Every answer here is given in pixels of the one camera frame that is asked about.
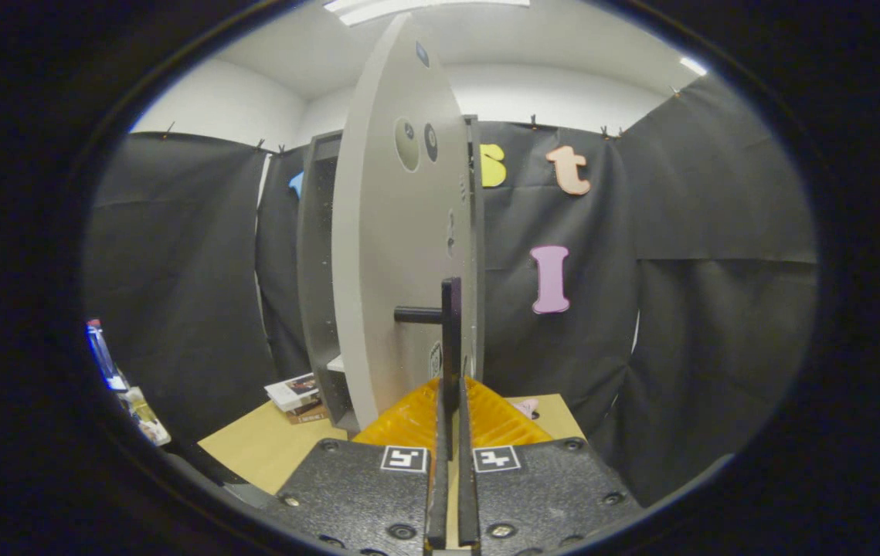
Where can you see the blue bottle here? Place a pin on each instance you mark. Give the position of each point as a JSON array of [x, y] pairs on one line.
[[102, 355]]

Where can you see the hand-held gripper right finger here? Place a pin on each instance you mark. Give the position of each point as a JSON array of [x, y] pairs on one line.
[[467, 479]]

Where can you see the grey shoe cabinet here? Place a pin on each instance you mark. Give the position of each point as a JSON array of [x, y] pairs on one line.
[[316, 270]]

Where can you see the long ceiling light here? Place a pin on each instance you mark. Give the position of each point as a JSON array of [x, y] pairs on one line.
[[378, 9]]

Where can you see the yellow packet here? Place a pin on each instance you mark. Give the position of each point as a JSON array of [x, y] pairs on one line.
[[142, 413]]

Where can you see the black backdrop cloth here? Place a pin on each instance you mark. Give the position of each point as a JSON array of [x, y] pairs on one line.
[[702, 193]]

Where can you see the small ceiling light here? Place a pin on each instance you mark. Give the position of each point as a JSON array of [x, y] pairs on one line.
[[693, 66]]

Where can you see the pink plush toy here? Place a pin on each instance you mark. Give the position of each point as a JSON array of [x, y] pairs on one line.
[[526, 406]]

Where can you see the light grey shoe cabinet door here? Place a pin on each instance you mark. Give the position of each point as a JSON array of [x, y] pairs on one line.
[[385, 270]]

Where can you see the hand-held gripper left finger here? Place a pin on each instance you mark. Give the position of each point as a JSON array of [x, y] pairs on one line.
[[437, 479]]

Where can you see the brown book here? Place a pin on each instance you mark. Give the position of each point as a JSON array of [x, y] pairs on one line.
[[308, 415]]

